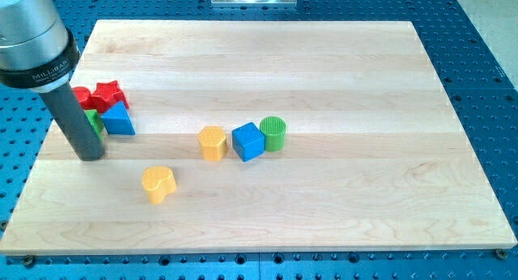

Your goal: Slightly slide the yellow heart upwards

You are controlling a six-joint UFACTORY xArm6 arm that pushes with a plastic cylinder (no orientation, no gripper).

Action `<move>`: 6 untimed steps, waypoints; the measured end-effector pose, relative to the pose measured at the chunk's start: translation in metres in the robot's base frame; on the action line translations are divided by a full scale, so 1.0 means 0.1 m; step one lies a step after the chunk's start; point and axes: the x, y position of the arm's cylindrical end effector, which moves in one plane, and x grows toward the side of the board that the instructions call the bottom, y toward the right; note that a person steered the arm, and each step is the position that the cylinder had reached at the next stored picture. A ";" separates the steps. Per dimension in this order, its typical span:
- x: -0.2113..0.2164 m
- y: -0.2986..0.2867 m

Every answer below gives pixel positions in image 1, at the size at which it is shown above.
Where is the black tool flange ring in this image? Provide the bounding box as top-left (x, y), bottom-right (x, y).
top-left (1, 28), bottom-right (80, 89)

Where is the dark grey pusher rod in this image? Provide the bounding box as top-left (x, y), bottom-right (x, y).
top-left (40, 83), bottom-right (104, 161)

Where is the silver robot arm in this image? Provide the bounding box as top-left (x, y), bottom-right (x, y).
top-left (1, 0), bottom-right (104, 161)

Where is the yellow heart block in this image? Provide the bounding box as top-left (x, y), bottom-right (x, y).
top-left (142, 166), bottom-right (177, 205)

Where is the red round block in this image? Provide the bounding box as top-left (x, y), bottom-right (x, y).
top-left (72, 87), bottom-right (95, 110)

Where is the red star block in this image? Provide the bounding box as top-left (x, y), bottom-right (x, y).
top-left (91, 80), bottom-right (130, 113)

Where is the blue triangle block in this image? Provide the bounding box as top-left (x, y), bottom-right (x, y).
top-left (101, 101), bottom-right (135, 135)

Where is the yellow hexagon block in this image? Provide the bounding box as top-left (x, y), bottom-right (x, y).
top-left (197, 126), bottom-right (228, 161)

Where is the left board mounting screw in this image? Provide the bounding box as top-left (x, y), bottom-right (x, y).
top-left (21, 255), bottom-right (36, 268)

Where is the board mounting screw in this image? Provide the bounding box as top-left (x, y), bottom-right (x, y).
top-left (495, 248), bottom-right (508, 260)
top-left (21, 255), bottom-right (36, 268)

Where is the blue cube block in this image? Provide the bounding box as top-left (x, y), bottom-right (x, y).
top-left (231, 122), bottom-right (265, 162)

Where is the green cylinder block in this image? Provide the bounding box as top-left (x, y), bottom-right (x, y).
top-left (260, 116), bottom-right (287, 151)

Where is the light wooden board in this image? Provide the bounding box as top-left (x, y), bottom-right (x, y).
top-left (1, 19), bottom-right (516, 255)

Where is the right board mounting screw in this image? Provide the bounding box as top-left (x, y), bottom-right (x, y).
top-left (495, 248), bottom-right (508, 260)

